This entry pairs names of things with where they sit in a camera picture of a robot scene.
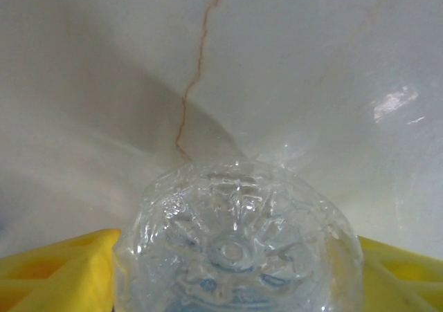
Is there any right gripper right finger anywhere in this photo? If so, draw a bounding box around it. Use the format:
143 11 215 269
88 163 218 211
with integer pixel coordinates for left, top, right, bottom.
358 235 443 312

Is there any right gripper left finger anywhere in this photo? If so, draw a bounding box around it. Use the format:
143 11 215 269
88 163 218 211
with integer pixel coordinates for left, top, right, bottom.
0 228 122 312

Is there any blue label plastic bottle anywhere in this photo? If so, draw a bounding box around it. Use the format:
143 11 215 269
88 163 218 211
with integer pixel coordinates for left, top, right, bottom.
112 137 364 312

